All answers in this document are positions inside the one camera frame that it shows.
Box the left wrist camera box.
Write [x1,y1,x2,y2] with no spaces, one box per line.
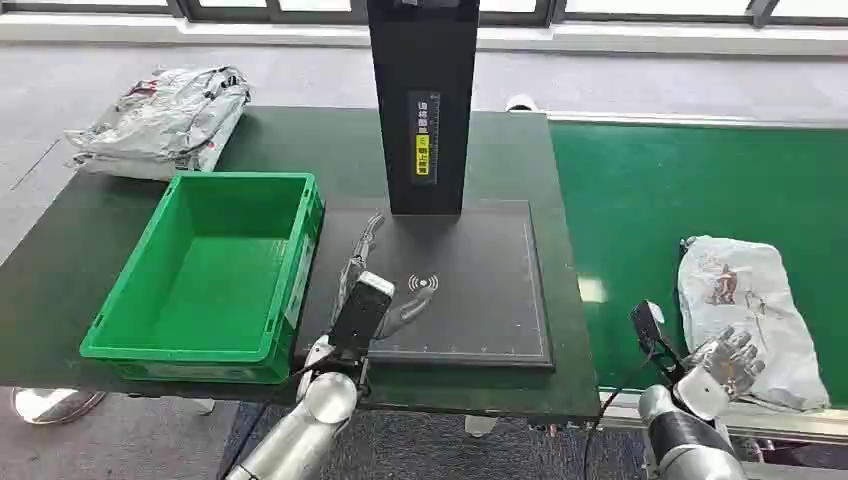
[329,270,397,364]

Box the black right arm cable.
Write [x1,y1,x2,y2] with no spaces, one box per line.
[582,367,649,480]

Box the crumpled silver parcel bag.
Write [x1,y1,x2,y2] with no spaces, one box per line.
[64,64,252,164]

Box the yellow and black column label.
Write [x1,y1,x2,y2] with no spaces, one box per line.
[407,90,443,187]

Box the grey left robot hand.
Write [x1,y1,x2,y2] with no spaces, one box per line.
[329,211,440,342]

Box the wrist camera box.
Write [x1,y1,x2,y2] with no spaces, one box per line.
[629,299,685,387]
[329,270,397,364]

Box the green conveyor belt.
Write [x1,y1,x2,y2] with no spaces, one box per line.
[547,121,848,409]

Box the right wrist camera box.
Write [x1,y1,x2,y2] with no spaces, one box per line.
[629,299,685,387]

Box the black scanner column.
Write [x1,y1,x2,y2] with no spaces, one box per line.
[366,0,482,217]

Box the flat white parcel bag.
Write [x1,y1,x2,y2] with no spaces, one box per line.
[68,105,248,183]

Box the dark window frame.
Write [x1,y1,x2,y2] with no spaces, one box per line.
[0,0,848,29]

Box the round metal floor base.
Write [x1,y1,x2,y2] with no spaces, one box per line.
[11,387,108,427]

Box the grey printed parcel bag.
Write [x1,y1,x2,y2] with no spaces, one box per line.
[676,235,831,414]

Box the black scanner base plate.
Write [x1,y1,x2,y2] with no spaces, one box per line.
[294,199,556,371]

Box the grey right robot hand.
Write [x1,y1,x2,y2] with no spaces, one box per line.
[683,325,767,401]

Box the green plastic crate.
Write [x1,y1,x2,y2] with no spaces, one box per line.
[79,171,326,386]

